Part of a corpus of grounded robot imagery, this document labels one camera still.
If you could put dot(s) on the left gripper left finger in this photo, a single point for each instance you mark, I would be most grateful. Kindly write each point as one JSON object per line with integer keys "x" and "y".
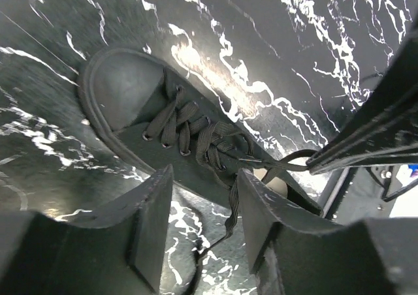
{"x": 120, "y": 246}

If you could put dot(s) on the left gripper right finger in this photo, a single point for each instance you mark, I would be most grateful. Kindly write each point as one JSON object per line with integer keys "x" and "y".
{"x": 265, "y": 213}

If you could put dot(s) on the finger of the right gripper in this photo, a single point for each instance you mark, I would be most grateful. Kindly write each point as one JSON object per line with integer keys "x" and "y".
{"x": 384, "y": 130}

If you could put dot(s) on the black shoelace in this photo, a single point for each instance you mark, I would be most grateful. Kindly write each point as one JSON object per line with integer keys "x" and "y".
{"x": 174, "y": 123}

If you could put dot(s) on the black canvas sneaker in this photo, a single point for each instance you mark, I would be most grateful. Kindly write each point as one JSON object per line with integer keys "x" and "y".
{"x": 122, "y": 89}

